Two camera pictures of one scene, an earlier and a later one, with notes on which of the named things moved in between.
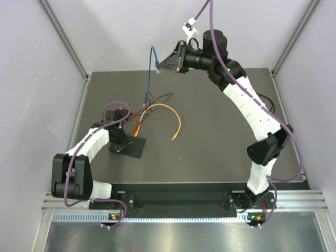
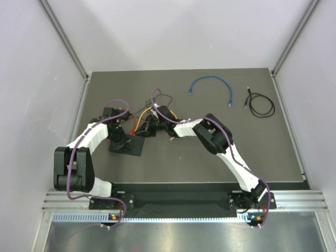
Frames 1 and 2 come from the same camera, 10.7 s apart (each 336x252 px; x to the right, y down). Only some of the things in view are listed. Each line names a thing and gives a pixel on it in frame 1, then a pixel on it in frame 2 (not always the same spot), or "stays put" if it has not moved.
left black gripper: (124, 146) stays put
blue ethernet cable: (158, 70) -> (231, 97)
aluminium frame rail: (285, 200) stays put
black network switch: (133, 147) stays put
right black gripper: (175, 62) -> (146, 129)
